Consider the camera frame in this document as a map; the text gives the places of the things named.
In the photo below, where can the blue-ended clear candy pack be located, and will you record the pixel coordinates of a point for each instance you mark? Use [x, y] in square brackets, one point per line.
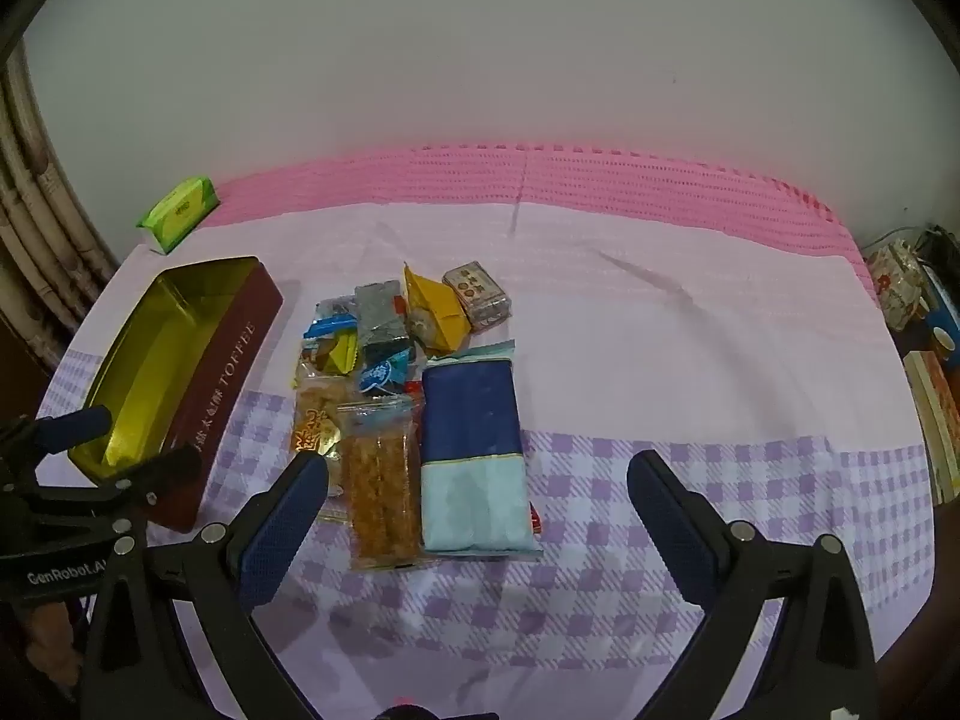
[332, 316]

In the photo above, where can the green tissue pack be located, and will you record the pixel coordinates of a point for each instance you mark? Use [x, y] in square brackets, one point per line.
[170, 220]

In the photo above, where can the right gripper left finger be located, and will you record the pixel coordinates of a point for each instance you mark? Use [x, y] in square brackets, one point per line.
[143, 665]

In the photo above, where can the maroon gold toffee tin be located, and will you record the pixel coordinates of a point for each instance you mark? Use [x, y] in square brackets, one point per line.
[175, 371]

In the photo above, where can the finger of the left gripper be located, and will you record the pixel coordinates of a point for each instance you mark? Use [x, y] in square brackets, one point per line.
[161, 468]
[27, 441]

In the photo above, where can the clear fried twist snack bag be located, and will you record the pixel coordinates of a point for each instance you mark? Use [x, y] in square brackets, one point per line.
[315, 425]

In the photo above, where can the grey sesame bar pack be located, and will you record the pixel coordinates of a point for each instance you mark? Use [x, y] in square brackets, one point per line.
[382, 321]

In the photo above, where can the yellow-ended small candy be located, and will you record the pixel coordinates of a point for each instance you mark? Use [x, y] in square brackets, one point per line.
[332, 355]

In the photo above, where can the light blue small candy pack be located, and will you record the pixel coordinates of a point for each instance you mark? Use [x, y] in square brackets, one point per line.
[386, 377]

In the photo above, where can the blue teal snack pack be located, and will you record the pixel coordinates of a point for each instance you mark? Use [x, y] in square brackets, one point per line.
[474, 496]

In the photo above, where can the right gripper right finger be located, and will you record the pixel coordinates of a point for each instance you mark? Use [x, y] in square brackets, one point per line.
[820, 662]

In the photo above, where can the orange crispy bar pack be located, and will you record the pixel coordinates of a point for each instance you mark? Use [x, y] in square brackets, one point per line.
[381, 480]

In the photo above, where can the bamboo-pattern curtain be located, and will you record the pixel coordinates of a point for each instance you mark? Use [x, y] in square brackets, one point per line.
[44, 227]

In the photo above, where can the red cake snack pack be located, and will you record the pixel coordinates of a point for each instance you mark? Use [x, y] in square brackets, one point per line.
[535, 522]

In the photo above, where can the dark wooden door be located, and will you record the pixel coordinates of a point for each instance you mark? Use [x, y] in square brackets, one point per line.
[23, 379]

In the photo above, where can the person's left hand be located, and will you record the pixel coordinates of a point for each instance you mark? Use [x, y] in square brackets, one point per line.
[50, 647]

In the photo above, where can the yellow pyramid snack pouch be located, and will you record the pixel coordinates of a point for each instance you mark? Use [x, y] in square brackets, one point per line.
[436, 317]

